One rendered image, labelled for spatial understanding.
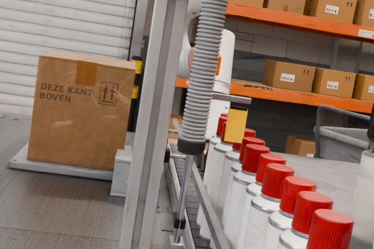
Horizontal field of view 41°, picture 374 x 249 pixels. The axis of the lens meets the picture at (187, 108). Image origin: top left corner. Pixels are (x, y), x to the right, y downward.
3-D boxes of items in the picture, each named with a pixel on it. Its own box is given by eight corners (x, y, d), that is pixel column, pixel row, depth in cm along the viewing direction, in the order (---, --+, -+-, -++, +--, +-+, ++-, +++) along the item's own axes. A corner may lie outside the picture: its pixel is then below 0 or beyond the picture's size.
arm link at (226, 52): (184, 81, 118) (219, 78, 113) (191, 28, 121) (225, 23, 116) (203, 90, 125) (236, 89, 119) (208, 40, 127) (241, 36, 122)
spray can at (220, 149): (231, 245, 86) (252, 128, 83) (201, 242, 85) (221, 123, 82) (225, 233, 91) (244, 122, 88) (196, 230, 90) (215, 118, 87)
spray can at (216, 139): (223, 234, 90) (242, 122, 88) (194, 228, 91) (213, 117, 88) (224, 224, 96) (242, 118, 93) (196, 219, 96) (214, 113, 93)
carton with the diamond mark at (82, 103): (121, 172, 131) (136, 68, 127) (26, 160, 128) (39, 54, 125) (123, 146, 161) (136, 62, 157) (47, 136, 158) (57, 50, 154)
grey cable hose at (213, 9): (206, 158, 60) (235, -21, 57) (177, 154, 60) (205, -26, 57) (202, 151, 64) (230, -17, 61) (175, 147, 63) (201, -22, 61)
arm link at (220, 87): (195, 78, 114) (193, 90, 113) (234, 83, 115) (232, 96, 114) (190, 86, 122) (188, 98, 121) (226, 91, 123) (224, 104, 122)
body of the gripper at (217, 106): (192, 86, 114) (186, 135, 111) (236, 93, 115) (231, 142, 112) (187, 94, 121) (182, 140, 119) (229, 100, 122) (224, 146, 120)
